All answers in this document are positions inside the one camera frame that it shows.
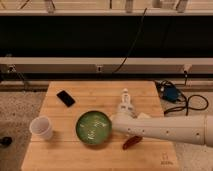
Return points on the black smartphone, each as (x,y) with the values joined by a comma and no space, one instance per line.
(65,98)

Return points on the black object on floor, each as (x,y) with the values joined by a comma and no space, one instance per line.
(5,141)

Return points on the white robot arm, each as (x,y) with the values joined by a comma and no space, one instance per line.
(197,129)

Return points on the white plastic bottle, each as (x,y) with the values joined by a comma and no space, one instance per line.
(126,102)

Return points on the white sponge block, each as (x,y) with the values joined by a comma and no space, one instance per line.
(143,115)

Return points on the white metal rail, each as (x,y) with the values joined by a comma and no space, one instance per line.
(108,65)

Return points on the green ceramic bowl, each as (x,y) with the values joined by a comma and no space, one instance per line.
(93,128)

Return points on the white paper cup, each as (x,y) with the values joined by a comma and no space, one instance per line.
(41,127)

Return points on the blue device with cables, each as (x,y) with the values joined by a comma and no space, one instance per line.
(170,93)

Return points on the red brown snack packet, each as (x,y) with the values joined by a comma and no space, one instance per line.
(131,141)

